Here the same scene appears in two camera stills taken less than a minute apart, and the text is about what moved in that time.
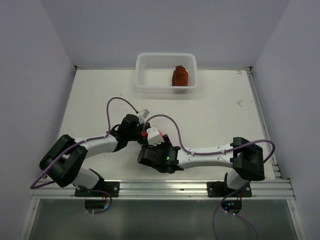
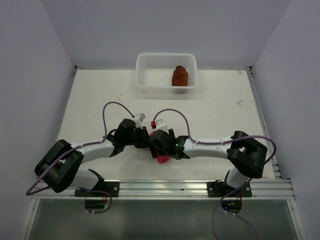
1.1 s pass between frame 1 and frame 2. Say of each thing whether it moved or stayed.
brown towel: stayed
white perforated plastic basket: stayed
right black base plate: stayed
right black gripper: moved
